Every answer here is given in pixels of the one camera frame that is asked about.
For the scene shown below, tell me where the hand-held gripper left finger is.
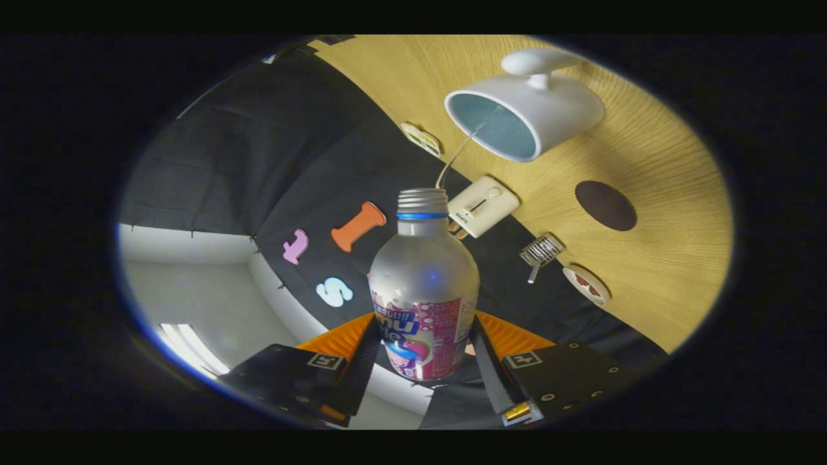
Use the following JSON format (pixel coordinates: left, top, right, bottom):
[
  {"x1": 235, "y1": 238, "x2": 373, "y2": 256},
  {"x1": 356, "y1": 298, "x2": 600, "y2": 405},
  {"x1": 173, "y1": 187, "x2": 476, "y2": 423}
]
[{"x1": 218, "y1": 313, "x2": 383, "y2": 428}]

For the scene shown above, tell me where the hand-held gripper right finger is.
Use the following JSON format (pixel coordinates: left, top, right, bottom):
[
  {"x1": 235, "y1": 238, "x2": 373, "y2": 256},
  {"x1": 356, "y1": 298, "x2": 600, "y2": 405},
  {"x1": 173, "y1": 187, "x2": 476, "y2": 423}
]
[{"x1": 470, "y1": 315, "x2": 638, "y2": 428}]

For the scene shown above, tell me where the silver juice bottle red label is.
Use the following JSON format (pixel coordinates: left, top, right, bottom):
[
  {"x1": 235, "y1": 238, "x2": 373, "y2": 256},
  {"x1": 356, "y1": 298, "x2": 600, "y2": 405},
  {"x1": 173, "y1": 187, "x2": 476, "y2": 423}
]
[{"x1": 368, "y1": 188, "x2": 481, "y2": 381}]

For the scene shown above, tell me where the dark round coaster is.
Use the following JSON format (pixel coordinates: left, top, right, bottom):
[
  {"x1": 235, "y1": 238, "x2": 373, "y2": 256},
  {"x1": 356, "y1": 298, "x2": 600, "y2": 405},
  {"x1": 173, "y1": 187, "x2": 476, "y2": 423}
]
[{"x1": 574, "y1": 180, "x2": 638, "y2": 232}]

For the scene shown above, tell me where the white cup with handle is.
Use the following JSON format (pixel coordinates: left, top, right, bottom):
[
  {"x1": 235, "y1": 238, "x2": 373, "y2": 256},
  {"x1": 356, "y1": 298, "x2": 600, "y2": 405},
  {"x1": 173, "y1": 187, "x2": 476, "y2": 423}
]
[{"x1": 444, "y1": 48, "x2": 606, "y2": 163}]

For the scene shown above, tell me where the white round plate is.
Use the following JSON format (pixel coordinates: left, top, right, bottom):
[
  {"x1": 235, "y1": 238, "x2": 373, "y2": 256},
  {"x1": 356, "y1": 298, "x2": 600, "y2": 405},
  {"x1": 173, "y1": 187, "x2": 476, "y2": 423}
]
[{"x1": 562, "y1": 265, "x2": 611, "y2": 306}]

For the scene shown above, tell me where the white toaster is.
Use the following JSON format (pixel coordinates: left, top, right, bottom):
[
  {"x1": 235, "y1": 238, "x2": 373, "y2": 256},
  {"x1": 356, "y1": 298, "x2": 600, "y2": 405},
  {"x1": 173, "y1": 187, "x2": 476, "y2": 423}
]
[{"x1": 447, "y1": 176, "x2": 521, "y2": 239}]

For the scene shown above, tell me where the long ceiling light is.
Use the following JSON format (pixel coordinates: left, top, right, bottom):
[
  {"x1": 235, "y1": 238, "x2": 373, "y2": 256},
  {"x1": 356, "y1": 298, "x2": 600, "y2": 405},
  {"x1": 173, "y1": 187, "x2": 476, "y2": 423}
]
[{"x1": 158, "y1": 323, "x2": 230, "y2": 378}]

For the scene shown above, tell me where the wooden table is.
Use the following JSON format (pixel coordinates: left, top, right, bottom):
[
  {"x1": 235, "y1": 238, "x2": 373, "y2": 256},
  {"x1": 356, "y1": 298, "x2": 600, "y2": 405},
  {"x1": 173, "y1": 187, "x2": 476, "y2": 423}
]
[{"x1": 310, "y1": 36, "x2": 734, "y2": 353}]

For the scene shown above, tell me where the white divided tray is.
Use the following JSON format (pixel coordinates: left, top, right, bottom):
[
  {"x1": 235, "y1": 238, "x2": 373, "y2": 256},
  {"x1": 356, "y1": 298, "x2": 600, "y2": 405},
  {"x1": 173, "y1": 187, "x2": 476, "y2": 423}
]
[{"x1": 399, "y1": 121, "x2": 442, "y2": 158}]

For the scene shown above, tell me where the metal wire basket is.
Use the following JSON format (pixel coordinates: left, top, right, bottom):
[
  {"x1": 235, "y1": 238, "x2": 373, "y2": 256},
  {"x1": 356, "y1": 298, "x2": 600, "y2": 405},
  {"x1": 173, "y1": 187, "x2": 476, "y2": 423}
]
[{"x1": 519, "y1": 232, "x2": 567, "y2": 269}]

